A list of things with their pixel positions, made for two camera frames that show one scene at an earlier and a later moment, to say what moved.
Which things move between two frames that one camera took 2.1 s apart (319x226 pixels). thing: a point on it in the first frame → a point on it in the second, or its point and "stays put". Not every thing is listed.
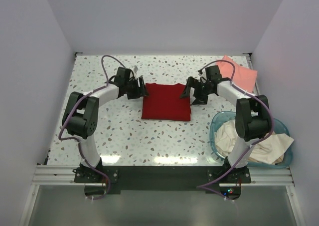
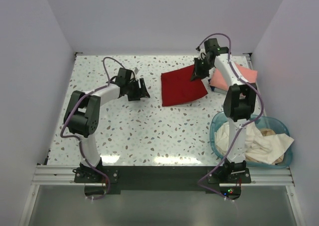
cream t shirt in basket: (270, 149) stays put
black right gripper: (190, 83) → (197, 73)
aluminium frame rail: (63, 175) stays put
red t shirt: (164, 103) → (177, 86)
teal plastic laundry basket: (279, 127) stays put
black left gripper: (140, 91) stays put
